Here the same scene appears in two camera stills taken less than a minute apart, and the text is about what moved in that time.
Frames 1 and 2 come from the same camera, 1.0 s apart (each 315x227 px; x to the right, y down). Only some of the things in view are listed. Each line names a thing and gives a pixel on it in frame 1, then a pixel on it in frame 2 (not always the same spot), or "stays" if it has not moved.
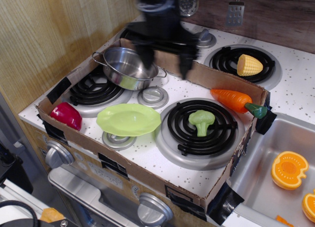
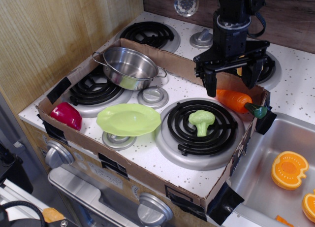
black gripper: [162, 27] -> [231, 49]
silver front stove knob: [117, 143] stays
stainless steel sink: [264, 201] stays
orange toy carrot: [239, 103] stays
